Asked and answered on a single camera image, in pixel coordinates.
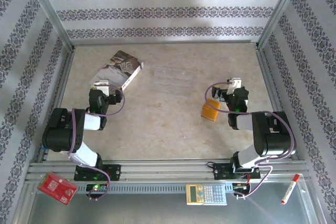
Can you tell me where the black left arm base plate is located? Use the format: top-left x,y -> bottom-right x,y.
73,164 -> 122,182

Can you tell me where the orange card holder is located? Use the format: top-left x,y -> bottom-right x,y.
201,99 -> 221,123

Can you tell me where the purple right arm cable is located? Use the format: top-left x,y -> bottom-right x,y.
205,82 -> 297,200

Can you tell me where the aluminium mounting rail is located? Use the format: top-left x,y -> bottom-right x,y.
26,158 -> 308,183

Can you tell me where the aluminium table back rail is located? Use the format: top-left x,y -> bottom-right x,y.
70,39 -> 259,46

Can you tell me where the beige grey calculator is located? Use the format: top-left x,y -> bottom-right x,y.
185,183 -> 228,206

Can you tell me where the wiring connector board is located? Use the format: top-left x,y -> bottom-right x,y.
231,182 -> 252,199

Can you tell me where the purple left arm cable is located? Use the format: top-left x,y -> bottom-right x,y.
67,85 -> 126,201

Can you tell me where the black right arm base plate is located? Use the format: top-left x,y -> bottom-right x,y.
212,162 -> 262,182

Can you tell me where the aluminium corner post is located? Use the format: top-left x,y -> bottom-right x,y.
24,0 -> 76,52
256,0 -> 307,50

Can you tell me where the white paperback book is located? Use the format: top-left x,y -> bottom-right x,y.
88,50 -> 144,94

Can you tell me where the grey slotted cable duct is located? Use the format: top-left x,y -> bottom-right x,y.
77,184 -> 250,195

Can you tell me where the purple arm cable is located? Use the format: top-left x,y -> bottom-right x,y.
205,82 -> 297,200
67,85 -> 126,201

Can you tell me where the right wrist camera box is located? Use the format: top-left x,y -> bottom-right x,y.
227,77 -> 242,90

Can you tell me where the grey metal shelf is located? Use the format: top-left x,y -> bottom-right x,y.
26,182 -> 320,224

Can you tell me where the red white marker pen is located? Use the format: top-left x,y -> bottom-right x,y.
280,173 -> 301,205

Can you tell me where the aluminium table side rail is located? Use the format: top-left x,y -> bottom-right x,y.
256,48 -> 299,162
35,48 -> 77,163

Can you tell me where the red cardboard box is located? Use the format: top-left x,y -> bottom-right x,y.
36,172 -> 79,206

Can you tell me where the circuit board with green light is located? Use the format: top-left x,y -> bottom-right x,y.
86,183 -> 108,193

